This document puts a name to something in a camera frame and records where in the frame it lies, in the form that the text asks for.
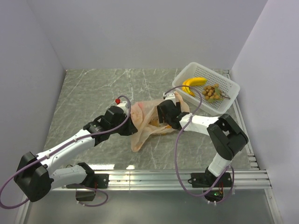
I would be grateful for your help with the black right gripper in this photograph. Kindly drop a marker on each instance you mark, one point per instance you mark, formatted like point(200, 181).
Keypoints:
point(161, 116)

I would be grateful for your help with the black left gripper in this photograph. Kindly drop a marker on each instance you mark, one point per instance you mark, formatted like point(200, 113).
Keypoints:
point(131, 129)

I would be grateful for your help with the peach plastic bag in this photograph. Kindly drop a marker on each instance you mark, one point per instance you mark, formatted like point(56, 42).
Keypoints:
point(145, 118)

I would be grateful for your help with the yellow banana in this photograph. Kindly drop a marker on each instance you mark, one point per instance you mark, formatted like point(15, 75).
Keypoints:
point(196, 81)

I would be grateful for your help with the bunch of brown longans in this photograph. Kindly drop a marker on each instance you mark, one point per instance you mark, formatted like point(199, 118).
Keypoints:
point(213, 93)

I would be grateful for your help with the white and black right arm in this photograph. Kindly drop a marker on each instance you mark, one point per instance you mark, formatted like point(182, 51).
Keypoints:
point(226, 135)

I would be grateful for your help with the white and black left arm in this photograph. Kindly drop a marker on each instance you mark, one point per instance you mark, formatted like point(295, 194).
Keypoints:
point(38, 174)

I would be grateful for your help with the white perforated plastic basket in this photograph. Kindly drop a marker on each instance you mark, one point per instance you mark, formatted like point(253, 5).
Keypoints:
point(197, 70)

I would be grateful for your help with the black left controller box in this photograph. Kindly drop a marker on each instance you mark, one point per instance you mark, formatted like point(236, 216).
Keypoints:
point(83, 195)

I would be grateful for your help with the right controller board with led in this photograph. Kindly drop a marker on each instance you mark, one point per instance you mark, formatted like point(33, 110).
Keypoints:
point(214, 195)

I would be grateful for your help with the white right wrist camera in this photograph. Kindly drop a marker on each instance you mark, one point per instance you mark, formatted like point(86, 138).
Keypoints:
point(170, 96)

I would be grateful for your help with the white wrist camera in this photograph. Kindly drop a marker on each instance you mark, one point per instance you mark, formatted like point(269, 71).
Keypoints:
point(170, 96)
point(123, 105)

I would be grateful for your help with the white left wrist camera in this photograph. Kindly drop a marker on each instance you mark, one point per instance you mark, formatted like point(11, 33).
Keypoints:
point(123, 105)

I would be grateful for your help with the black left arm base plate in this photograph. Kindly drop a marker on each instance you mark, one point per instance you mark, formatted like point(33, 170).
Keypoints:
point(100, 180)

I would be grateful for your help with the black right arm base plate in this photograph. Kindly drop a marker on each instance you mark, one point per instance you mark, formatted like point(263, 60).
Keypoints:
point(198, 182)

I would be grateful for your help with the aluminium table edge rail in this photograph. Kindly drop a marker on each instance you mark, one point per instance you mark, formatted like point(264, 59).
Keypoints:
point(156, 179)

